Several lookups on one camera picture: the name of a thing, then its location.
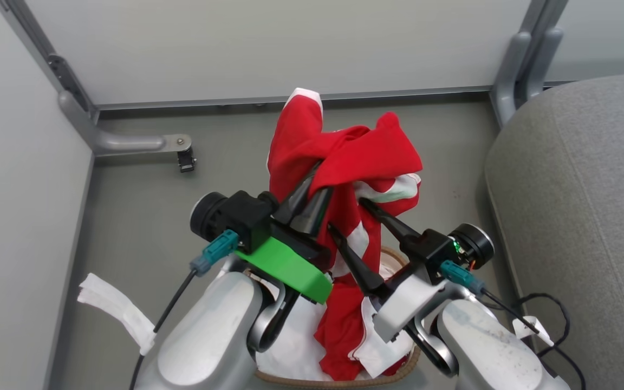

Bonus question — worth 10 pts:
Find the white fabric strip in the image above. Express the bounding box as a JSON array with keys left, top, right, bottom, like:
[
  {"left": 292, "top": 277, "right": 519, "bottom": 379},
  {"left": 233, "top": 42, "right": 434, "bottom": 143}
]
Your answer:
[{"left": 77, "top": 272, "right": 157, "bottom": 356}]

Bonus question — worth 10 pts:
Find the black floor cable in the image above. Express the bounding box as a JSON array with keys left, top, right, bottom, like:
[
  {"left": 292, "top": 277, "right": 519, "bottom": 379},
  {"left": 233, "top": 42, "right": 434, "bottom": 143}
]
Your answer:
[{"left": 517, "top": 292, "right": 587, "bottom": 390}]

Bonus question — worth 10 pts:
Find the black partition hinge bracket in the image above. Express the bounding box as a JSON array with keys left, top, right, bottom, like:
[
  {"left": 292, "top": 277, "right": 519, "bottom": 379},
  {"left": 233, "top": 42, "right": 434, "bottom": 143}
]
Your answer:
[{"left": 48, "top": 54, "right": 83, "bottom": 113}]

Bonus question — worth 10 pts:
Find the white paper tag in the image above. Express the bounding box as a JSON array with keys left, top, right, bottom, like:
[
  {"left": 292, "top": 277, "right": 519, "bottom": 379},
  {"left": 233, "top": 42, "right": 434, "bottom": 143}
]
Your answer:
[{"left": 511, "top": 316, "right": 555, "bottom": 347}]

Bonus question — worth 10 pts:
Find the left arm cable teal connector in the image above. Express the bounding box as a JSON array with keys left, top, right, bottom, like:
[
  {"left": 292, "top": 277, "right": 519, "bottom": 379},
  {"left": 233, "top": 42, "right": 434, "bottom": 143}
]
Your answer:
[{"left": 128, "top": 229, "right": 240, "bottom": 390}]

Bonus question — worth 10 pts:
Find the red basketball jersey white trim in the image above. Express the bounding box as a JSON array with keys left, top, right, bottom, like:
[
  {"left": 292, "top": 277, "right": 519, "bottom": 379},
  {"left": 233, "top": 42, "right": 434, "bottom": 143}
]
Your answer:
[{"left": 266, "top": 88, "right": 424, "bottom": 381}]

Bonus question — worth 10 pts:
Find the arm cable teal connector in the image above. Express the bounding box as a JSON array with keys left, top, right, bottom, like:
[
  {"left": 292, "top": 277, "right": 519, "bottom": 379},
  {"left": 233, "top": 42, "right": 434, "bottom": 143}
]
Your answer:
[
  {"left": 128, "top": 229, "right": 240, "bottom": 390},
  {"left": 440, "top": 260, "right": 541, "bottom": 335}
]

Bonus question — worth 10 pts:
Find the grey partition bottom rail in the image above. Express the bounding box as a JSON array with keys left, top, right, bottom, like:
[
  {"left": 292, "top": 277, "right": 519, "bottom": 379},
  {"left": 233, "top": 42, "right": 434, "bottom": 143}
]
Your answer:
[{"left": 97, "top": 85, "right": 492, "bottom": 113}]

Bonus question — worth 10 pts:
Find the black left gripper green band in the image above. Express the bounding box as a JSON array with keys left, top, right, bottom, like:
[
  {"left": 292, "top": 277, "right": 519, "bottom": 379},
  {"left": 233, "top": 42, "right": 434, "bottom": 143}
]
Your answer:
[{"left": 190, "top": 161, "right": 335, "bottom": 304}]

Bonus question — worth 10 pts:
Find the white laundry basket brown rim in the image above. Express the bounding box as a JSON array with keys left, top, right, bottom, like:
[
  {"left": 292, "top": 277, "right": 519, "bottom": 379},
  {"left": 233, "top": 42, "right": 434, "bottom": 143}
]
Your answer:
[{"left": 244, "top": 246, "right": 422, "bottom": 390}]

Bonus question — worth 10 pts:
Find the right arm cable teal connector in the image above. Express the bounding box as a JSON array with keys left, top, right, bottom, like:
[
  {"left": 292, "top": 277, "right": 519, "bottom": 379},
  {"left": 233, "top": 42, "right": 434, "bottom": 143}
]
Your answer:
[{"left": 440, "top": 260, "right": 541, "bottom": 335}]

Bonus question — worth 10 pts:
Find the small black caster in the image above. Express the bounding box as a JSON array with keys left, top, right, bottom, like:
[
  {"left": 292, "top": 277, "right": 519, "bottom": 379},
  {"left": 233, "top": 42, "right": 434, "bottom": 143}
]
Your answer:
[{"left": 177, "top": 147, "right": 198, "bottom": 173}]

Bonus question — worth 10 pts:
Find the grey metal partition support leg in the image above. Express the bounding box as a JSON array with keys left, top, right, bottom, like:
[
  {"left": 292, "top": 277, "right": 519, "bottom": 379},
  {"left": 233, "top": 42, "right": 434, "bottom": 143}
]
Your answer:
[{"left": 57, "top": 89, "right": 192, "bottom": 158}]

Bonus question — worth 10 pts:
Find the black right gripper white band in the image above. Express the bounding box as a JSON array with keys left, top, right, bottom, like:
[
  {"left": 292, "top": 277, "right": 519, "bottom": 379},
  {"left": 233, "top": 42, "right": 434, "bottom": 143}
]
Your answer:
[{"left": 327, "top": 197, "right": 495, "bottom": 343}]

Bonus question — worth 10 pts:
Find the grey fabric sofa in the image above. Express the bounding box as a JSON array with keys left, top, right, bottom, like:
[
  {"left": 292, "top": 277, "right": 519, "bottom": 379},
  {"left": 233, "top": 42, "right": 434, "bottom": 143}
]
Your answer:
[{"left": 484, "top": 73, "right": 624, "bottom": 390}]

